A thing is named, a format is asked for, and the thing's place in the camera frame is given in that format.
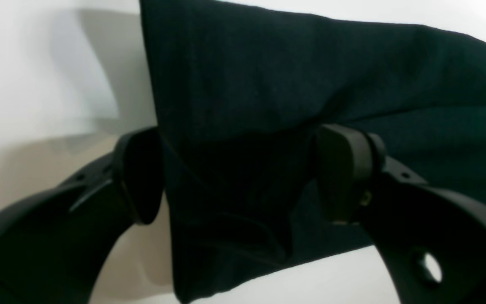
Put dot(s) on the black T-shirt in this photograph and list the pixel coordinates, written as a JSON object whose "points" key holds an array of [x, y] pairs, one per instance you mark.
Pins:
{"points": [[239, 92]]}

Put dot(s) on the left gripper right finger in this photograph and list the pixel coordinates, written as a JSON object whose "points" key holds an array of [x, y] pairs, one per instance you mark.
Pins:
{"points": [[432, 240]]}

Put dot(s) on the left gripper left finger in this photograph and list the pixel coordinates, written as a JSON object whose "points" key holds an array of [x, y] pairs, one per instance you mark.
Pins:
{"points": [[54, 244]]}

